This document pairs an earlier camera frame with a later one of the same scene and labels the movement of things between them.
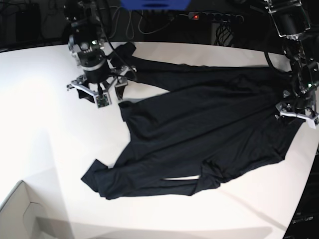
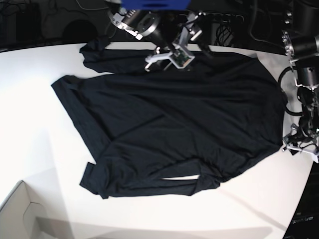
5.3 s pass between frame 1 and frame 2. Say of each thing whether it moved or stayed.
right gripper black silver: moved
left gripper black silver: moved
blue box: stayed
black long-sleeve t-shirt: moved
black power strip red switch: stayed
